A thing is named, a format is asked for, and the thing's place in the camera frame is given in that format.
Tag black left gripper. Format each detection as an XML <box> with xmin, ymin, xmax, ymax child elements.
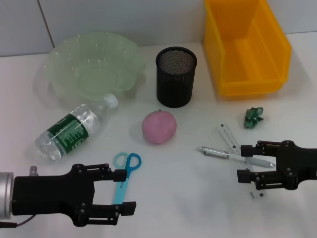
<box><xmin>11</xmin><ymin>163</ymin><xmax>127</xmax><ymax>228</ymax></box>

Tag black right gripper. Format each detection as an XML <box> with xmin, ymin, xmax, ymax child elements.
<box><xmin>237</xmin><ymin>140</ymin><xmax>317</xmax><ymax>191</ymax></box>

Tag green plastic wrapper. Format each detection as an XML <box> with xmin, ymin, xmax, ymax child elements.
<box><xmin>242</xmin><ymin>107</ymin><xmax>264</xmax><ymax>129</ymax></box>

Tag pink peach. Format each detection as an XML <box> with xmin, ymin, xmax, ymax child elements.
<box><xmin>142</xmin><ymin>109</ymin><xmax>178</xmax><ymax>145</ymax></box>

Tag clear green-label water bottle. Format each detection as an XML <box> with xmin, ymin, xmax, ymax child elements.
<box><xmin>34</xmin><ymin>93</ymin><xmax>119</xmax><ymax>162</ymax></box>

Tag blue and teal scissors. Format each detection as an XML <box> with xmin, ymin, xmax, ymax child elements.
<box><xmin>112</xmin><ymin>152</ymin><xmax>142</xmax><ymax>206</ymax></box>

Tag silver white pen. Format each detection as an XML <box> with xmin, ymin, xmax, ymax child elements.
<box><xmin>198</xmin><ymin>145</ymin><xmax>276</xmax><ymax>168</ymax></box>

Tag clear plastic ruler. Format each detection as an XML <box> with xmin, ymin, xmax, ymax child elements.
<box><xmin>214</xmin><ymin>123</ymin><xmax>267</xmax><ymax>200</ymax></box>

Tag translucent green fruit bowl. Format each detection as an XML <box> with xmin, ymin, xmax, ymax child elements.
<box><xmin>44</xmin><ymin>31</ymin><xmax>146</xmax><ymax>102</ymax></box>

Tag black mesh pen holder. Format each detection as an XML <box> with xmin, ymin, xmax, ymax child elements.
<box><xmin>155</xmin><ymin>46</ymin><xmax>198</xmax><ymax>109</ymax></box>

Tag yellow plastic bin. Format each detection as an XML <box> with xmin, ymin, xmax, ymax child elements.
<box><xmin>204</xmin><ymin>0</ymin><xmax>292</xmax><ymax>97</ymax></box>

